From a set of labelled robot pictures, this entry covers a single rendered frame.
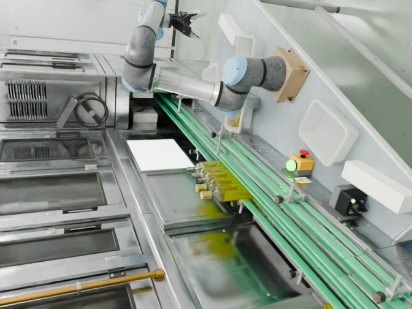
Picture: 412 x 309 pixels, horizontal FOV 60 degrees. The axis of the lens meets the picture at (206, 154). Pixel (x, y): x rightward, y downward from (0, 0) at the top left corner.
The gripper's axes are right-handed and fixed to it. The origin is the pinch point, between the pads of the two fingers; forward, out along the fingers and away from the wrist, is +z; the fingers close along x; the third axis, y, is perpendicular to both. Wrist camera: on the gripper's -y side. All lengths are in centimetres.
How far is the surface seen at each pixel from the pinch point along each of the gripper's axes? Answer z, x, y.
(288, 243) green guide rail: 2, 21, -121
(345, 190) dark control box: 13, -7, -118
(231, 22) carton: 16.7, -3.1, 2.5
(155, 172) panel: -29, 58, -53
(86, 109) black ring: -57, 71, 13
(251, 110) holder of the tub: 16, 18, -48
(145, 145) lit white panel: -26, 71, -20
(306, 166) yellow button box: 16, 5, -97
